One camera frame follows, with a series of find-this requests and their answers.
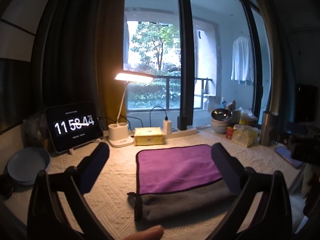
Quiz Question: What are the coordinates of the white hanging shirt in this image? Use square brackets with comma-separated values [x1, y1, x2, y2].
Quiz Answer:
[230, 36, 255, 86]

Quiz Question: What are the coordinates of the metal cup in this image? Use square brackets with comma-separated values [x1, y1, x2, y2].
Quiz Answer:
[259, 111, 278, 147]

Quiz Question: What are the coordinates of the white desk lamp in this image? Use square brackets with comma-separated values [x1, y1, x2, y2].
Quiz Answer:
[108, 73, 154, 148]

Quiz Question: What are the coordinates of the dark round object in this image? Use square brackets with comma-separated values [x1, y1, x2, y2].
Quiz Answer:
[0, 173, 14, 201]

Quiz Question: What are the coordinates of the balcony railing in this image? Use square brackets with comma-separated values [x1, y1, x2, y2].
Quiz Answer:
[126, 75, 213, 110]

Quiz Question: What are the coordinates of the white power strip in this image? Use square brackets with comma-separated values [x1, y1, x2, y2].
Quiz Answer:
[164, 127, 198, 138]

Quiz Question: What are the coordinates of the grey towel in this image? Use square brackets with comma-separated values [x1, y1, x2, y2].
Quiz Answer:
[127, 179, 241, 222]

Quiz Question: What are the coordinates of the blue bowl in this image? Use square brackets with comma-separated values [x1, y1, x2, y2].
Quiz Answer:
[7, 147, 52, 186]

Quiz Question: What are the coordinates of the white ceramic pot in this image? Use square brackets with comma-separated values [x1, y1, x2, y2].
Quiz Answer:
[210, 117, 232, 134]

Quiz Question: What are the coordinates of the clear plastic bag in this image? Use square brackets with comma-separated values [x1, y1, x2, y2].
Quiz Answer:
[22, 114, 50, 153]

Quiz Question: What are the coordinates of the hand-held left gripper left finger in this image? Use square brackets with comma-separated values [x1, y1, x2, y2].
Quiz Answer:
[27, 142, 111, 240]

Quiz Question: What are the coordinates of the metal bowl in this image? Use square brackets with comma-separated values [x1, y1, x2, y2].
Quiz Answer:
[211, 108, 233, 123]

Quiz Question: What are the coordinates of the crumpled yellow tissue pack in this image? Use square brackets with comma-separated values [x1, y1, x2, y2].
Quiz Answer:
[231, 124, 261, 148]

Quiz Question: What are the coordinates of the white charger plug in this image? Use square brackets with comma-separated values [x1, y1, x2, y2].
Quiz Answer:
[163, 116, 172, 134]

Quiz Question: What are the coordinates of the black tablet with clock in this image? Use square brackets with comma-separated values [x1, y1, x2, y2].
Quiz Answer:
[45, 102, 104, 153]

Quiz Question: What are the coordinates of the white tablet stand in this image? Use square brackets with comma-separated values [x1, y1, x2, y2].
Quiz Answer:
[68, 138, 102, 155]

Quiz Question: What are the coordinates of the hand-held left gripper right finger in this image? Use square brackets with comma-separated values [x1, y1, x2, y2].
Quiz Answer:
[207, 142, 293, 240]

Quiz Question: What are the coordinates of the person's left hand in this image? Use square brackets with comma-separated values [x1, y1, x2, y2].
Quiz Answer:
[124, 225, 165, 240]

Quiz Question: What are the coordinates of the white quilted tablecloth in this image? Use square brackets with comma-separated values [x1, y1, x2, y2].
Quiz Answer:
[4, 129, 307, 240]

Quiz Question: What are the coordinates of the black charging cable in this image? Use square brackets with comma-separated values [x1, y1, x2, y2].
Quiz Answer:
[96, 106, 168, 132]

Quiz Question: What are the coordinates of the dark curtain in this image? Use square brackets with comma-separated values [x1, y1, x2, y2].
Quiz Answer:
[42, 0, 127, 127]

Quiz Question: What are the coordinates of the purple smartphone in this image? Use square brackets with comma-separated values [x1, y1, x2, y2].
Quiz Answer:
[274, 146, 304, 169]

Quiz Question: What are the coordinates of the purple towel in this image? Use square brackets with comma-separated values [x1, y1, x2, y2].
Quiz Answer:
[136, 144, 223, 195]

